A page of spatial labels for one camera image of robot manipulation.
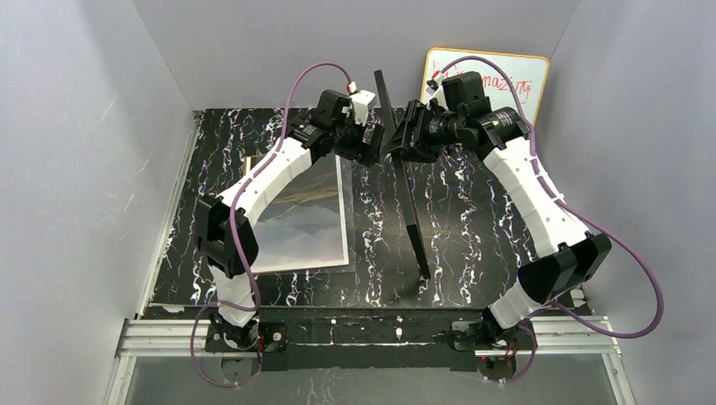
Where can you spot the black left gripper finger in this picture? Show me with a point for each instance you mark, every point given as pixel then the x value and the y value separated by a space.
pixel 376 135
pixel 368 158

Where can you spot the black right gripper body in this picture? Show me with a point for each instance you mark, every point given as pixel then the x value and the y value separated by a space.
pixel 410 133

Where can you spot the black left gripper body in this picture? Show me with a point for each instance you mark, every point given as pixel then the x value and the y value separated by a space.
pixel 368 143

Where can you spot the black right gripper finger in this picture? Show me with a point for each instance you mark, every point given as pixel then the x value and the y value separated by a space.
pixel 396 140
pixel 412 114

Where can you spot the black wooden picture frame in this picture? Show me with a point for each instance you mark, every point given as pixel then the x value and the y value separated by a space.
pixel 402 188

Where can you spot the clear acrylic sheet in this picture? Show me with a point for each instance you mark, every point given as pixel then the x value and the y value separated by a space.
pixel 347 212

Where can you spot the landscape photo print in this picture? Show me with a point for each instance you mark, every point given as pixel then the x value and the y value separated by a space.
pixel 305 223

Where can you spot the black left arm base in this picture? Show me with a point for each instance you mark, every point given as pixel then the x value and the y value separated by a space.
pixel 243 338

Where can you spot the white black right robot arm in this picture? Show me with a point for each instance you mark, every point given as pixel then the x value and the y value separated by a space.
pixel 568 253

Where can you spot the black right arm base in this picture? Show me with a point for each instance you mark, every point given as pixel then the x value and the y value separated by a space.
pixel 485 334

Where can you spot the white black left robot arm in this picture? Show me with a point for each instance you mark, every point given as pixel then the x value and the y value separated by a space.
pixel 225 236

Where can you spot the whiteboard with red writing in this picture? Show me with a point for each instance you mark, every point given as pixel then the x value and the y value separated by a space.
pixel 528 74

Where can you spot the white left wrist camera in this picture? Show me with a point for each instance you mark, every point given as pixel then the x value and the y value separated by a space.
pixel 361 104

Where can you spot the brown frame backing board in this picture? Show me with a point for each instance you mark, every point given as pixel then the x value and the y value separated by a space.
pixel 250 162

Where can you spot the aluminium mounting rail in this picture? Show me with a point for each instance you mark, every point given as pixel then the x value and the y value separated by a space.
pixel 331 355

